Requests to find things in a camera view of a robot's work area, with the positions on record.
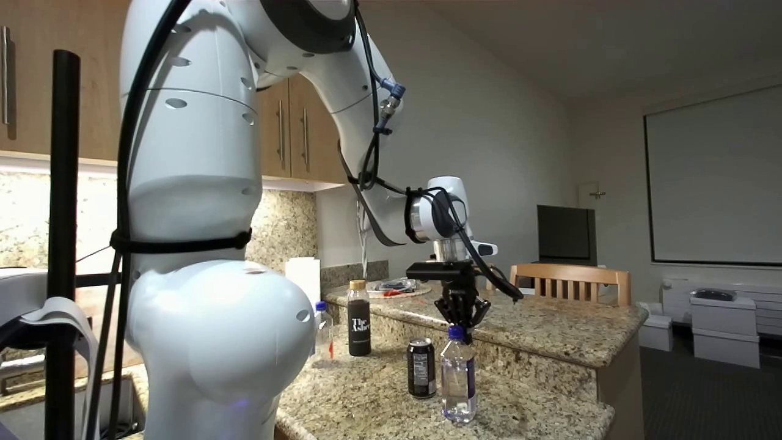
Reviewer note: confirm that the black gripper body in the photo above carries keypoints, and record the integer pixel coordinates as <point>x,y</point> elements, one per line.
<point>460,294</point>

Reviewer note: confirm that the clear blue-capped water bottle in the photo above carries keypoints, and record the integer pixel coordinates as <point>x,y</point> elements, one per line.
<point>458,382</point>

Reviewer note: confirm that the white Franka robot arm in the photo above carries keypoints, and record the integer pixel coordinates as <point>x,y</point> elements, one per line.
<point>204,342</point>

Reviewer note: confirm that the black soda can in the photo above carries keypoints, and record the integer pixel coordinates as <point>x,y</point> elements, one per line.
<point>421,369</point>

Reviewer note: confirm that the dark tan-capped drink bottle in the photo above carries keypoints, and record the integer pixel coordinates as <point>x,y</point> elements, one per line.
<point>361,326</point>

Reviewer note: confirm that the small blue-capped water bottle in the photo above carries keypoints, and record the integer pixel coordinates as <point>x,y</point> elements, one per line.
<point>323,330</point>

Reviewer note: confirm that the red items on counter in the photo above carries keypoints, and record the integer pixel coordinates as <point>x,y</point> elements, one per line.
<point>397,286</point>

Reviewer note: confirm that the wooden slat-back chair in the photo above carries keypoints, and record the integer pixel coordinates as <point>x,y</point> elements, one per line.
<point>570,283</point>

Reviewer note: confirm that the black television screen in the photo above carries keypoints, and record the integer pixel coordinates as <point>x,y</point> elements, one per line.
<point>566,234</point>

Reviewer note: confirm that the white paper towel roll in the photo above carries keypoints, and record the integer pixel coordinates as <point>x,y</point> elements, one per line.
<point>304,281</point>

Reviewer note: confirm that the small white box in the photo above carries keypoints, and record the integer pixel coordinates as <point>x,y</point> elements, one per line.
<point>656,330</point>

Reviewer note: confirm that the white printer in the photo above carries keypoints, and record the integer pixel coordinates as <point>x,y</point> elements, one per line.
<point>724,326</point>
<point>766,297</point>

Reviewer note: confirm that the grey dark-framed projector screen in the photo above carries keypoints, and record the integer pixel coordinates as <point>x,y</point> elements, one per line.
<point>717,179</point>

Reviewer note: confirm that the black vertical pole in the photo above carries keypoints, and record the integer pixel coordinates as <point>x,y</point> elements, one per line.
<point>62,202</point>

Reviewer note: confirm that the small wall fixture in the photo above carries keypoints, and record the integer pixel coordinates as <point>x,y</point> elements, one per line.
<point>595,190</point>

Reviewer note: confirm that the wooden wall cabinets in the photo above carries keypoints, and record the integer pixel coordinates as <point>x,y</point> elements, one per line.
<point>303,129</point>

